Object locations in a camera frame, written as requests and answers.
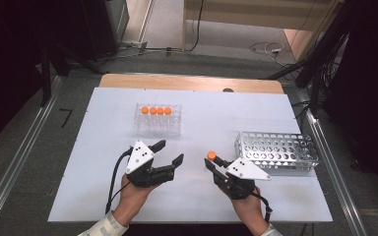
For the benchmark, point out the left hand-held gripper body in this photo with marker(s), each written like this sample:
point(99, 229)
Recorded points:
point(139, 157)

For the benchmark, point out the aluminium floor rail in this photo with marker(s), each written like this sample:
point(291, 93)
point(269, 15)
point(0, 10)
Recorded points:
point(19, 157)
point(328, 160)

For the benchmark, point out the black metal stand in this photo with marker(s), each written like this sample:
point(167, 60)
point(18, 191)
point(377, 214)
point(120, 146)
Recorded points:
point(46, 75)

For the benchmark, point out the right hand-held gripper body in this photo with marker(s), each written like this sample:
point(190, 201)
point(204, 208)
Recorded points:
point(246, 170)

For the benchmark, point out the black cabinet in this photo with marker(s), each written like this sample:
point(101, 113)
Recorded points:
point(101, 26)

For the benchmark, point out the clear plastic tube rack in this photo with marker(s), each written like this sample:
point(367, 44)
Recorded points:
point(174, 126)

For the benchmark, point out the person's left hand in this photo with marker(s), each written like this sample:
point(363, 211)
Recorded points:
point(133, 200)

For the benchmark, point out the person's right hand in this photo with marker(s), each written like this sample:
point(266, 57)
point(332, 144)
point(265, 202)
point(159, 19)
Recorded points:
point(249, 209)

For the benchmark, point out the person's dark clothing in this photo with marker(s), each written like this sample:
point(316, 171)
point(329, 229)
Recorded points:
point(183, 230)

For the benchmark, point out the white board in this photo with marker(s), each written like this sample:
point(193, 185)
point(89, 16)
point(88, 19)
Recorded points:
point(193, 203)

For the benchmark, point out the metal tube rack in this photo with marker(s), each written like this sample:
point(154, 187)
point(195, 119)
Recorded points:
point(275, 147)

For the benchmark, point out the grey power strip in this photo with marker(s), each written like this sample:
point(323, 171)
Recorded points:
point(133, 44)

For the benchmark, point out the orange-capped test tube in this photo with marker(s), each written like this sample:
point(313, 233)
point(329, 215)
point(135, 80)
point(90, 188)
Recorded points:
point(212, 155)
point(168, 110)
point(153, 110)
point(160, 111)
point(144, 110)

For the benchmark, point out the light wooden furniture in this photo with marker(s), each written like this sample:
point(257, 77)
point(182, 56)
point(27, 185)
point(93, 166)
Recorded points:
point(259, 13)

